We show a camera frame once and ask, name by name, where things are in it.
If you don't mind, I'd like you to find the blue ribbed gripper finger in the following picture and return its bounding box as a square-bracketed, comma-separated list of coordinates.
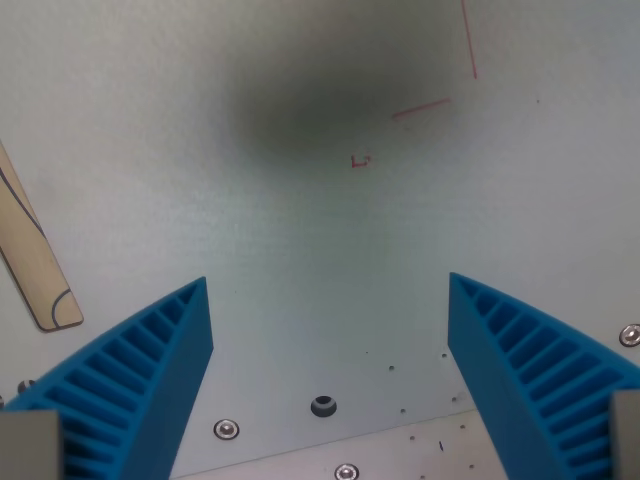
[446, 272, 640, 480]
[0, 276, 215, 480]

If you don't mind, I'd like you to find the wooden board with blue lines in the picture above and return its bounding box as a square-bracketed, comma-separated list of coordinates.
[0, 139, 84, 332]

